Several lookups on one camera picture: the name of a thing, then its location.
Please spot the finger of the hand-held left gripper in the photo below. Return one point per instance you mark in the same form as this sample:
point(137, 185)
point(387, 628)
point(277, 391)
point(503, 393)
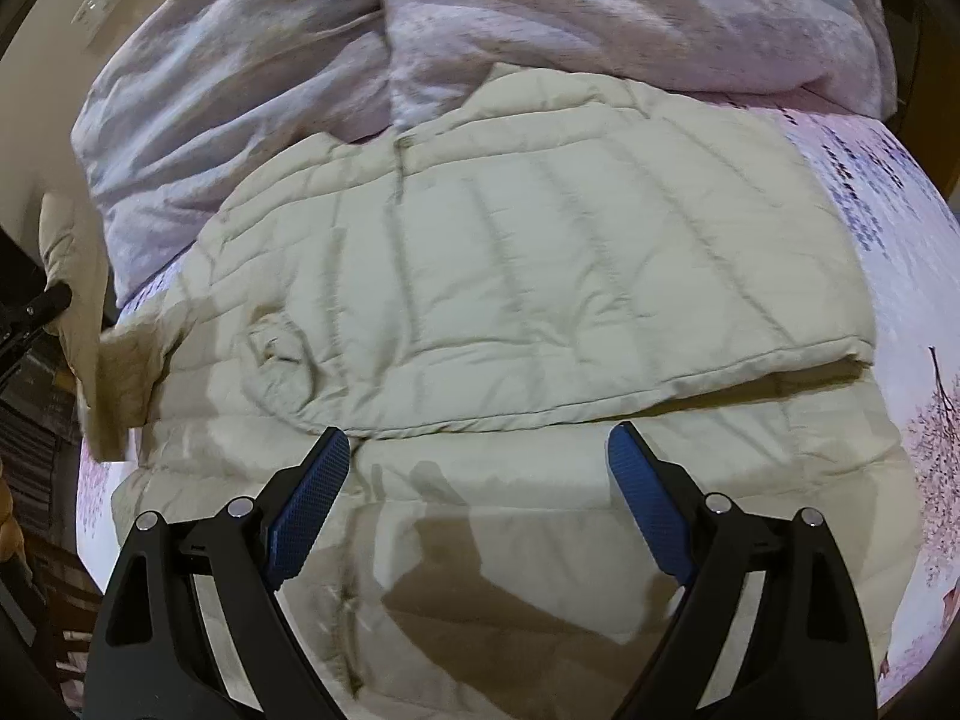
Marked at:
point(41, 305)

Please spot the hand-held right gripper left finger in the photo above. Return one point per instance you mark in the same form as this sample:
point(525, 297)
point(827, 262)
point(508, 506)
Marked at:
point(311, 499)

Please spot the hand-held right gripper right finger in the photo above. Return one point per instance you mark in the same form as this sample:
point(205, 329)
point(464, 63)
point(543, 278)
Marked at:
point(645, 499)

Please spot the cream puffer jacket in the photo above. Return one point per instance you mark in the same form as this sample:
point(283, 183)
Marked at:
point(525, 277)

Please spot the pale pink duvet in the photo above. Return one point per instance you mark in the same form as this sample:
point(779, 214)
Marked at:
point(225, 90)

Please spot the floral bed sheet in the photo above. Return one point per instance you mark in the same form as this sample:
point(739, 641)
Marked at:
point(862, 180)

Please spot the pale pink pillow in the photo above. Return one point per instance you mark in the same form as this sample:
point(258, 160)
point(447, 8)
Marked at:
point(600, 15)

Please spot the white wall switch panel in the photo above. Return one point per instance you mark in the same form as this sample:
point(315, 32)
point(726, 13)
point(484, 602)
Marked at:
point(101, 4)

